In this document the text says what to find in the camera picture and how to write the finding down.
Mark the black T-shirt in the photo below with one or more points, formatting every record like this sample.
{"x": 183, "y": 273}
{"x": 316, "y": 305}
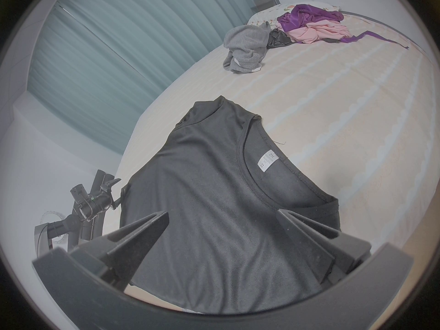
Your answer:
{"x": 213, "y": 201}

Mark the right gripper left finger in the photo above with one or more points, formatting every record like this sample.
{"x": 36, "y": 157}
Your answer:
{"x": 130, "y": 256}

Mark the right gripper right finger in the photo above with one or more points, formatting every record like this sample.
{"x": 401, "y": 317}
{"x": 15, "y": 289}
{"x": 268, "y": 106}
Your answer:
{"x": 319, "y": 253}

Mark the bed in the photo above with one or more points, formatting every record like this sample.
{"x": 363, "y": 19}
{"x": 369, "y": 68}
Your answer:
{"x": 343, "y": 115}

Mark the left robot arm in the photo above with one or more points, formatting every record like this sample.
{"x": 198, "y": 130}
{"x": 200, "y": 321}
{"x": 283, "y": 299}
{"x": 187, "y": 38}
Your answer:
{"x": 68, "y": 224}

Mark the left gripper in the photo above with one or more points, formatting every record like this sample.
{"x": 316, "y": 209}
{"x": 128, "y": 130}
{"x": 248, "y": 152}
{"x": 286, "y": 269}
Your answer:
{"x": 99, "y": 205}

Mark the grey bedside table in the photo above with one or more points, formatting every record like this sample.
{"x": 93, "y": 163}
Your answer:
{"x": 264, "y": 0}

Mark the pile of clothes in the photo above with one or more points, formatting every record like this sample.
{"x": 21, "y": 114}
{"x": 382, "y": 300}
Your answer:
{"x": 309, "y": 29}

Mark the blue-green curtain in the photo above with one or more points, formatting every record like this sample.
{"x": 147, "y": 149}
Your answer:
{"x": 165, "y": 19}
{"x": 86, "y": 91}

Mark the grey garment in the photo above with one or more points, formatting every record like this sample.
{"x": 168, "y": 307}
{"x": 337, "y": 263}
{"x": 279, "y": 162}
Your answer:
{"x": 244, "y": 43}

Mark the white printed pillow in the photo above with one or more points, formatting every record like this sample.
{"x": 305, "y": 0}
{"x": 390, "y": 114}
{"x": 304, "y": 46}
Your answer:
{"x": 263, "y": 17}

